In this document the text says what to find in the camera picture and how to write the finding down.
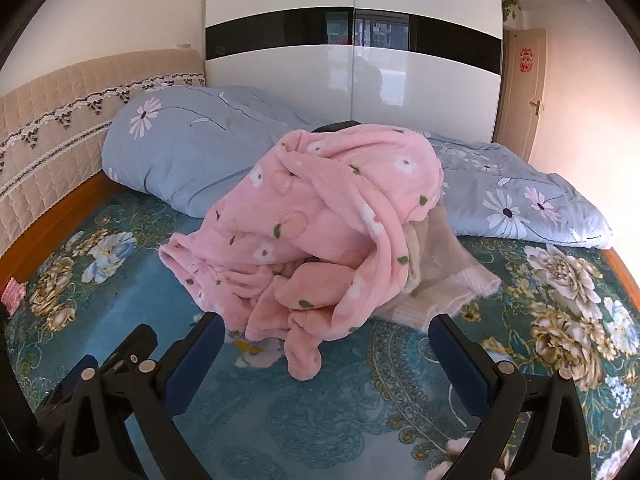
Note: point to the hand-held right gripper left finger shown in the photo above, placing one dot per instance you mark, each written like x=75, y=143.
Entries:
x=197, y=360

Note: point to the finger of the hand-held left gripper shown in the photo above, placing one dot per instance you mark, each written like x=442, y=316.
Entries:
x=131, y=342
x=75, y=377

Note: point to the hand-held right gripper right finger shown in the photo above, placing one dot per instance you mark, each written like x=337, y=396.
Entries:
x=460, y=370

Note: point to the beige fleece garment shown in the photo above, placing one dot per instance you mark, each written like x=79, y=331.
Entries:
x=440, y=270

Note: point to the pink floral fleece garment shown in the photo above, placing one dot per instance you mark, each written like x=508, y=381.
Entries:
x=325, y=210

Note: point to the small pink cloth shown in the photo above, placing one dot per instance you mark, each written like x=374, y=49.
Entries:
x=12, y=294

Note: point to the teal floral blanket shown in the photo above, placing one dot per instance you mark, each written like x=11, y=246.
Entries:
x=325, y=410

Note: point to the blue floral quilt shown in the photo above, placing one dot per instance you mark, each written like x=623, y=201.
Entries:
x=200, y=160

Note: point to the beige quilted headboard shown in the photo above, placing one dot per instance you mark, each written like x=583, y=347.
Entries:
x=50, y=125

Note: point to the wooden door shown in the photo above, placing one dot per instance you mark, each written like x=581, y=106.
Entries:
x=520, y=110

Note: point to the white wardrobe with black band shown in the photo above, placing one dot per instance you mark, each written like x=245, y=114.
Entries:
x=280, y=80

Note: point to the red door decoration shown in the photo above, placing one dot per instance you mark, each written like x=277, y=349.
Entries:
x=526, y=60

